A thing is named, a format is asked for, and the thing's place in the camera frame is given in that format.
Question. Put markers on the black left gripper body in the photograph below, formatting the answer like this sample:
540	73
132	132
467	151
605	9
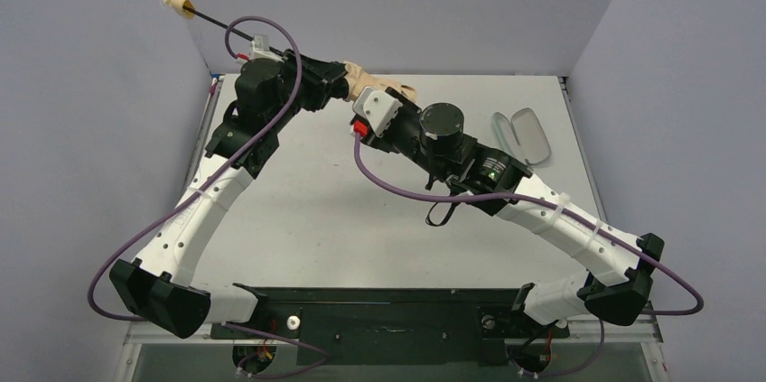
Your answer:
335	86

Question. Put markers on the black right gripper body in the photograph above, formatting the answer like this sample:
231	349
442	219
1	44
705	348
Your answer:
405	102

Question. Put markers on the beige folding umbrella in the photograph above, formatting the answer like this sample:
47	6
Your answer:
356	76

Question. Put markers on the mint green umbrella case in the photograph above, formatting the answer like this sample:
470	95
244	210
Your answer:
522	136

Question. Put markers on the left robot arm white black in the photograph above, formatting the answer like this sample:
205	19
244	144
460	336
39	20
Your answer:
156	285

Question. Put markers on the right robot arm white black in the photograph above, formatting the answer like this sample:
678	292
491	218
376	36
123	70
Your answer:
616	281

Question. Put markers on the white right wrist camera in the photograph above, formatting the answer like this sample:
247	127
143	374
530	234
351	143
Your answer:
377	107

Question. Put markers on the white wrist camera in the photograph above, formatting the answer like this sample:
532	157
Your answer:
259	49
377	107

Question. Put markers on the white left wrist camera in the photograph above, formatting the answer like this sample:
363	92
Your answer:
259	49

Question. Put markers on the aluminium mounting rail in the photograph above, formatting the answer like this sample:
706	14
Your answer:
346	315

